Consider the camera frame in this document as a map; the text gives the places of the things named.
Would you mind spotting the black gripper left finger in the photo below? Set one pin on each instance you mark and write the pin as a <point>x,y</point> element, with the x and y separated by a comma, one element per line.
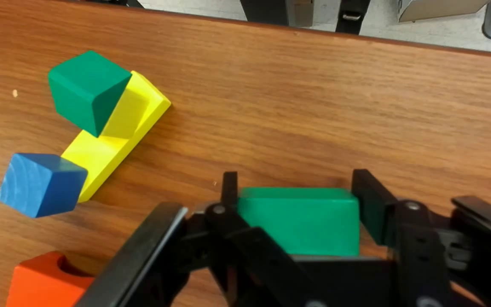
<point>229,190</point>

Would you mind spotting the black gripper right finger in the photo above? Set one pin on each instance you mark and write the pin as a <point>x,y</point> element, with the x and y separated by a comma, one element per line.
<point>376,211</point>

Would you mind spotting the green rectangular wooden block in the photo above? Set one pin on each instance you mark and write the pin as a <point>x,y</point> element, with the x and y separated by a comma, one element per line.
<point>299,223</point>

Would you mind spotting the beige flat object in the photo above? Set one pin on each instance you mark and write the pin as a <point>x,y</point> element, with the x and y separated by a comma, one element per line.
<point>439,8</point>

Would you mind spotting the yellow stepped wooden block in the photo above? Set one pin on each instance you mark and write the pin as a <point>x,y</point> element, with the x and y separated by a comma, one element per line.
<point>103,156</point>

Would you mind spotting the green wooden cube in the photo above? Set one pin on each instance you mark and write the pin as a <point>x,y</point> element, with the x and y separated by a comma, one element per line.
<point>85,86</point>

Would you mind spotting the blue wooden cube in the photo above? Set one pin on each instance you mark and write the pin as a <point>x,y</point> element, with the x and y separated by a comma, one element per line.
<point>35,185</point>

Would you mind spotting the orange wooden arch block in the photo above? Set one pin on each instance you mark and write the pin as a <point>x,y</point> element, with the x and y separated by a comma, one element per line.
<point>42,284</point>

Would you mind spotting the black stand post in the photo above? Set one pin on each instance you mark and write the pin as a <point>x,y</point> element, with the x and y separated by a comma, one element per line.
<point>352,15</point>
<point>265,11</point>

